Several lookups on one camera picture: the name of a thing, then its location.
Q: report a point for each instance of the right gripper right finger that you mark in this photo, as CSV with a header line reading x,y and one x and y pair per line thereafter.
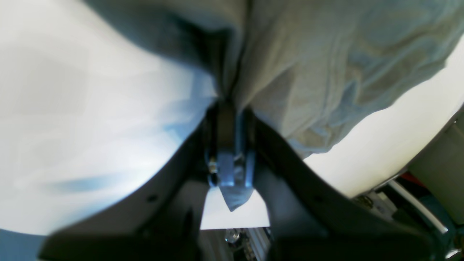
x,y
311,221

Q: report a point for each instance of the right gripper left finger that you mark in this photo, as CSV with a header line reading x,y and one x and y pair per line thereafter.
x,y
160,220

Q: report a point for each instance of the grey T-shirt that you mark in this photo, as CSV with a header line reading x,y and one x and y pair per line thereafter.
x,y
310,69

